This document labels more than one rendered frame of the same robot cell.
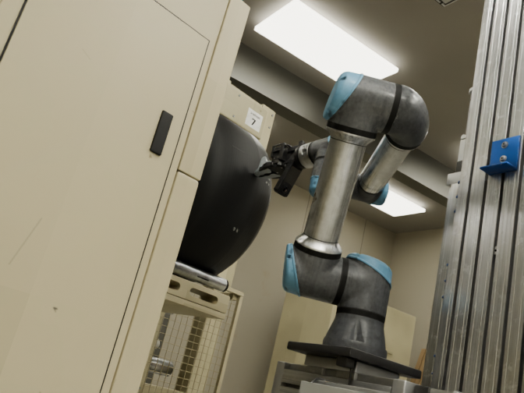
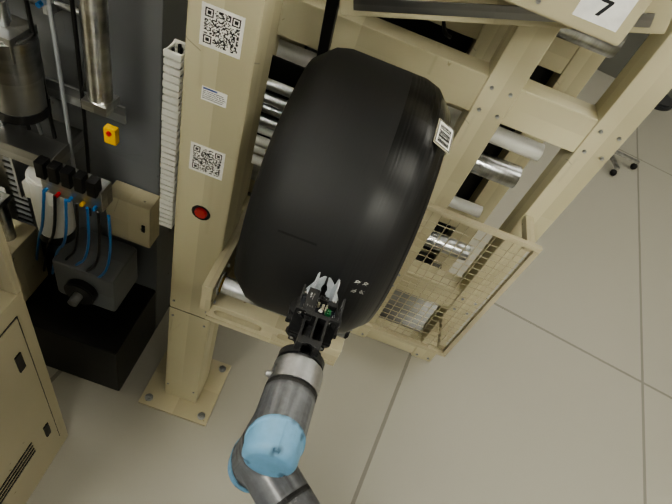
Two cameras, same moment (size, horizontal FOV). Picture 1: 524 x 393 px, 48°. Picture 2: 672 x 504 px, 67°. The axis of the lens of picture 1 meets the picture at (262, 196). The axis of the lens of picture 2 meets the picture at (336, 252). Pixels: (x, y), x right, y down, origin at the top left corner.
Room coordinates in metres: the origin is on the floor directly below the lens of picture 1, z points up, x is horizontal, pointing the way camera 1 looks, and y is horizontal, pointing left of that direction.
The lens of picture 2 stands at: (1.35, -0.31, 1.95)
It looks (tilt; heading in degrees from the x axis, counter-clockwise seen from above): 47 degrees down; 37
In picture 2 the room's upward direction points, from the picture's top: 24 degrees clockwise
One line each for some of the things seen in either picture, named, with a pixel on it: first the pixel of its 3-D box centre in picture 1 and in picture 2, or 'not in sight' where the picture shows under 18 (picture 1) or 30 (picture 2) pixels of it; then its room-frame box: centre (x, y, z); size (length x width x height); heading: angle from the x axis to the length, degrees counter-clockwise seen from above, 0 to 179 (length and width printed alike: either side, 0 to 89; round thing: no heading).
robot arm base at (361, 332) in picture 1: (357, 334); not in sight; (1.40, -0.30, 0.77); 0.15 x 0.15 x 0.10
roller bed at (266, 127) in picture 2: not in sight; (275, 118); (2.14, 0.69, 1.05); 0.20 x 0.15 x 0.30; 131
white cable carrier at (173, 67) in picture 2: not in sight; (175, 148); (1.74, 0.50, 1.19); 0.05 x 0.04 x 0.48; 41
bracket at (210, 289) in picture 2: not in sight; (236, 243); (1.88, 0.41, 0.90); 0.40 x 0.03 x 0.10; 41
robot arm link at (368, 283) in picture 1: (362, 285); not in sight; (1.40, -0.29, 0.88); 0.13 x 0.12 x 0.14; 91
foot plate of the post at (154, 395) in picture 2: not in sight; (187, 382); (1.82, 0.46, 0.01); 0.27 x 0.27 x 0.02; 41
